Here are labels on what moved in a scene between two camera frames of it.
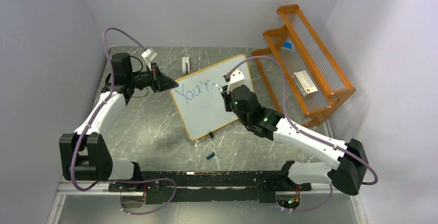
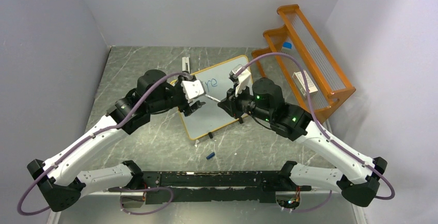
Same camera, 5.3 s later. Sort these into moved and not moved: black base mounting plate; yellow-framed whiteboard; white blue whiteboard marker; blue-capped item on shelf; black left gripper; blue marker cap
Moved: black left gripper; white blue whiteboard marker
Not moved: yellow-framed whiteboard; blue marker cap; black base mounting plate; blue-capped item on shelf
